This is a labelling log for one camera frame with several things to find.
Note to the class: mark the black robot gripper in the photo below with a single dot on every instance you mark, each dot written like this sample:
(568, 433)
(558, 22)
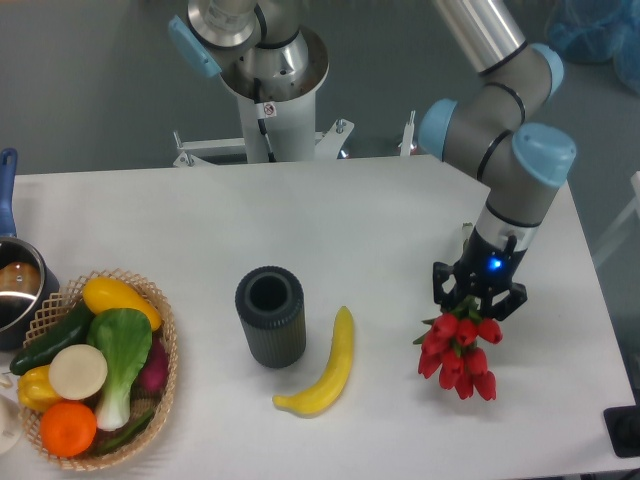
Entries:
(484, 271)

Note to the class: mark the red tulip bouquet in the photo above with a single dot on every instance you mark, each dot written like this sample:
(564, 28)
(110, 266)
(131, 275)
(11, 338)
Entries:
(450, 350)

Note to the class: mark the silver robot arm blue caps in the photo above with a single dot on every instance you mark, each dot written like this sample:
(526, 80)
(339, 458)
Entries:
(491, 138)

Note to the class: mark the yellow banana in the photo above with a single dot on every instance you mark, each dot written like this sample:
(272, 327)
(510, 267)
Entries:
(318, 397)

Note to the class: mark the black device at right edge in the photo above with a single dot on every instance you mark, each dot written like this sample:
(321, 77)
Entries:
(623, 429)

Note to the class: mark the dark grey ribbed vase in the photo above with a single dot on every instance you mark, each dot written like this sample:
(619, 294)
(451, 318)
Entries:
(269, 301)

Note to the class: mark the blue plastic bag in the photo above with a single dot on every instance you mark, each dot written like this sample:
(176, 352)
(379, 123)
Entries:
(597, 32)

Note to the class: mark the purple sweet potato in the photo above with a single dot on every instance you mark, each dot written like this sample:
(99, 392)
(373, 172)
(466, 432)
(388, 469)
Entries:
(153, 376)

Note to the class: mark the green bok choy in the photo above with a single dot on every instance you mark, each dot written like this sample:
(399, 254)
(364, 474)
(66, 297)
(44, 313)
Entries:
(124, 338)

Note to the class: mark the yellow squash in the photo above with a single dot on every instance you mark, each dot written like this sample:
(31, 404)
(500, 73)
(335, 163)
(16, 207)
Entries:
(105, 293)

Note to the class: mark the green chili pepper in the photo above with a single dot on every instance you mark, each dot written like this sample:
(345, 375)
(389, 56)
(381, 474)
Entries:
(126, 435)

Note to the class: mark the dark green cucumber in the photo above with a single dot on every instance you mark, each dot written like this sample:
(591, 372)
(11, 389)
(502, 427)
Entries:
(70, 330)

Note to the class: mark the white round onion slice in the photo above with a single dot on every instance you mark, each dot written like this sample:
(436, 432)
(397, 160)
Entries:
(78, 372)

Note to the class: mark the woven wicker basket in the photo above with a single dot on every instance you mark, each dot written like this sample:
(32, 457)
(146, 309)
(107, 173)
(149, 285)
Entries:
(53, 310)

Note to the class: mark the orange fruit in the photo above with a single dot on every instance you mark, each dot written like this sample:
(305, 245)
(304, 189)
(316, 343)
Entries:
(68, 429)

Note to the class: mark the yellow bell pepper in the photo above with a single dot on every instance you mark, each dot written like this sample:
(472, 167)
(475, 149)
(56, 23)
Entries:
(35, 390)

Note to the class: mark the white object at left edge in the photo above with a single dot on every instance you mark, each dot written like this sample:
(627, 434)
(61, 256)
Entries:
(11, 429)

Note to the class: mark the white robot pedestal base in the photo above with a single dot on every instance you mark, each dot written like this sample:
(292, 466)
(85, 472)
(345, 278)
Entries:
(276, 91)

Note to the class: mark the blue saucepan with handle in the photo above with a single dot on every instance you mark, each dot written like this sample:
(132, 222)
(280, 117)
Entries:
(26, 280)

